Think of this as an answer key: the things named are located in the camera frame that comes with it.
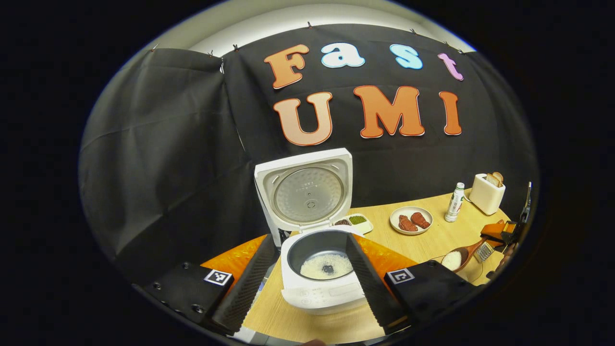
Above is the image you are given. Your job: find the brown wooden spoon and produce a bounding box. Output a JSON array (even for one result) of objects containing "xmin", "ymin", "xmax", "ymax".
[{"xmin": 441, "ymin": 238, "xmax": 488, "ymax": 273}]

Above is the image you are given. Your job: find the heap of white rice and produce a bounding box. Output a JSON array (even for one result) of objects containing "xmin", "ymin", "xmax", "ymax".
[{"xmin": 300, "ymin": 253, "xmax": 355, "ymax": 280}]

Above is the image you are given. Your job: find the white bottle with green label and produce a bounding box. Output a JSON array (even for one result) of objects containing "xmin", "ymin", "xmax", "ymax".
[{"xmin": 444, "ymin": 182, "xmax": 466, "ymax": 223}]

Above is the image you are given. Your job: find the white divided bean tray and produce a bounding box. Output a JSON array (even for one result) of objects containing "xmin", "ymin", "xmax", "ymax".
[{"xmin": 333, "ymin": 213, "xmax": 374, "ymax": 235}]

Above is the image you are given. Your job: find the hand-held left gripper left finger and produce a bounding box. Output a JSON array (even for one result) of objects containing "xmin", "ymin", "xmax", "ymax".
[{"xmin": 143, "ymin": 234, "xmax": 279, "ymax": 335}]

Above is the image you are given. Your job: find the white toaster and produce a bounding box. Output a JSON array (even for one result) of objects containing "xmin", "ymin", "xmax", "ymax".
[{"xmin": 469, "ymin": 173, "xmax": 506, "ymax": 215}]

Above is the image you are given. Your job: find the black backdrop cloth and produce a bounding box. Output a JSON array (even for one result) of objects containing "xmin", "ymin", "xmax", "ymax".
[{"xmin": 79, "ymin": 24, "xmax": 539, "ymax": 284}]

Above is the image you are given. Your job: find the white rice cooker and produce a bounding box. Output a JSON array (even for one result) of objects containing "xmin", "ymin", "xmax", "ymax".
[{"xmin": 254, "ymin": 148, "xmax": 373, "ymax": 315}]

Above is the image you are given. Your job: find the spoonful of white rice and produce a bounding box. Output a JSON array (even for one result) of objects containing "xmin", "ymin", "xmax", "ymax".
[{"xmin": 441, "ymin": 251, "xmax": 463, "ymax": 272}]

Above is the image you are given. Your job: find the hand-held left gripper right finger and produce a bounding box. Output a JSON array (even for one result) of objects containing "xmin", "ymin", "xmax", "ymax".
[{"xmin": 345, "ymin": 233, "xmax": 474, "ymax": 335}]

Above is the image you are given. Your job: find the white round plate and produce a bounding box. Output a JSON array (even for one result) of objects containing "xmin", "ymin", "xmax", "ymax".
[{"xmin": 390, "ymin": 206, "xmax": 434, "ymax": 235}]

